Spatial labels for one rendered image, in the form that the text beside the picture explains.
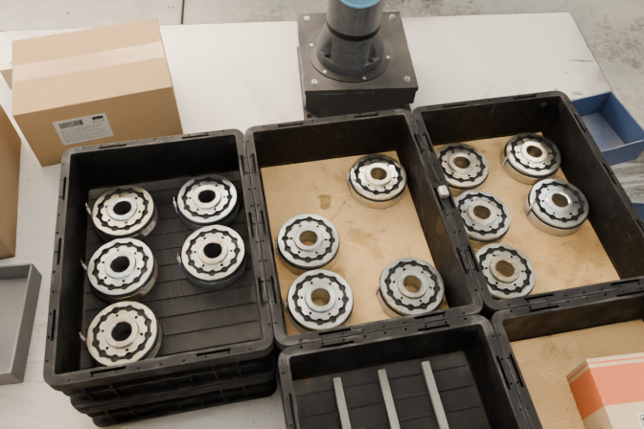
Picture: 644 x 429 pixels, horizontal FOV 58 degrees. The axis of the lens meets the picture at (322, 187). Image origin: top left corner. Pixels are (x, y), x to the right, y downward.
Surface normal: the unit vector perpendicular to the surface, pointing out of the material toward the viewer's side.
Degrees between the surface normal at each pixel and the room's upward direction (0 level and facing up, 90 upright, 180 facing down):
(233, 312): 0
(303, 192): 0
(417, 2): 0
